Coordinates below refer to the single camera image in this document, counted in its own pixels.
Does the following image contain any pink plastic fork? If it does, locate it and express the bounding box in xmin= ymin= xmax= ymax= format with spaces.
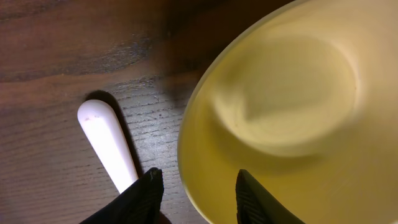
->
xmin=77 ymin=100 xmax=139 ymax=193

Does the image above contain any yellow plastic bowl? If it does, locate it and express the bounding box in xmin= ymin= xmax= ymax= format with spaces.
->
xmin=178 ymin=0 xmax=397 ymax=223

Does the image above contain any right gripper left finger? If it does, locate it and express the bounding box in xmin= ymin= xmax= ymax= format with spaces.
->
xmin=81 ymin=167 xmax=164 ymax=224

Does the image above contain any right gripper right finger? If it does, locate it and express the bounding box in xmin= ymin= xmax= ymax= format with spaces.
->
xmin=235 ymin=169 xmax=304 ymax=224

